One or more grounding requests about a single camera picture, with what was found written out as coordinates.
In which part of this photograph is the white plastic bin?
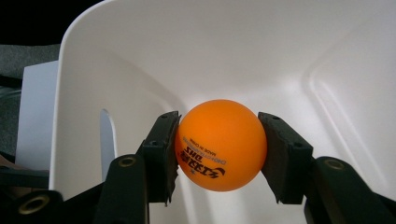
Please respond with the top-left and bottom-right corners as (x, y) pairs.
(49, 0), (396, 224)

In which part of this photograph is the orange table tennis ball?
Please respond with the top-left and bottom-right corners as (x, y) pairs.
(174, 99), (268, 192)

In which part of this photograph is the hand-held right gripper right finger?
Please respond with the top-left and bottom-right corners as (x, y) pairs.
(257, 111), (315, 205)

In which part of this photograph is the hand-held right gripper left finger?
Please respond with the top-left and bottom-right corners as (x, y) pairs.
(135, 110), (182, 207)

